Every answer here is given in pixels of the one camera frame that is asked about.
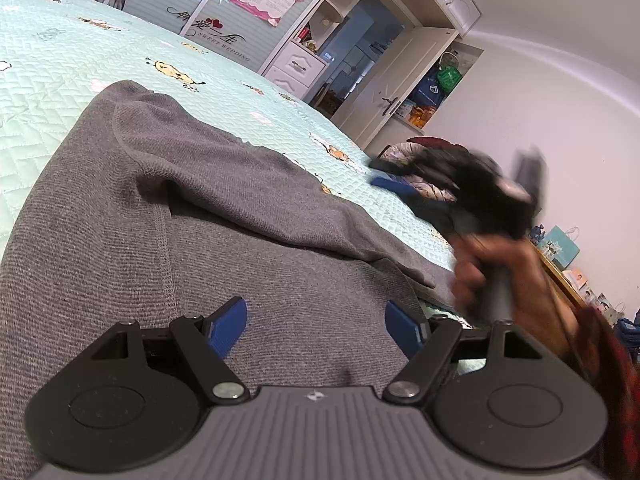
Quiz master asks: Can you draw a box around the red plaid right sleeve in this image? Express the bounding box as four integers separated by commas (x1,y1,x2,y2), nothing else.
565,308,639,479

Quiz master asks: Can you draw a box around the teal gift bag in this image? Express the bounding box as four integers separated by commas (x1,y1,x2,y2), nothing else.
537,226,580,271

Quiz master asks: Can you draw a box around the white room door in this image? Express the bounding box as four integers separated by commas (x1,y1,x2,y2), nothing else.
331,27,458,151

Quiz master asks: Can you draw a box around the person's right hand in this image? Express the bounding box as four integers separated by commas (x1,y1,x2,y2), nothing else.
450,235,578,359

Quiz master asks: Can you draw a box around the white drawer cabinet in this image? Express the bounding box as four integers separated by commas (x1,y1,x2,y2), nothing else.
264,41,328,99

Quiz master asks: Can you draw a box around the dark grey sweater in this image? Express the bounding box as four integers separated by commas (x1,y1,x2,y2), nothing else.
1,80,452,479

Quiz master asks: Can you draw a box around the teal quilted bee bedspread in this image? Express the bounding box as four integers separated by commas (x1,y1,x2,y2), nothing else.
0,0,486,376

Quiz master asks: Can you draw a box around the rolled floral quilt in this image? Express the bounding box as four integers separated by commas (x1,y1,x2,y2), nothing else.
378,141,454,202

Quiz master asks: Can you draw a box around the yellow wooden desk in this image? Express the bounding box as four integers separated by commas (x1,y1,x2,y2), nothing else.
528,242,586,310

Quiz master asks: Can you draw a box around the dark red jacket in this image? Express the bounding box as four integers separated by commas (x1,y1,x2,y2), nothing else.
407,136,468,152

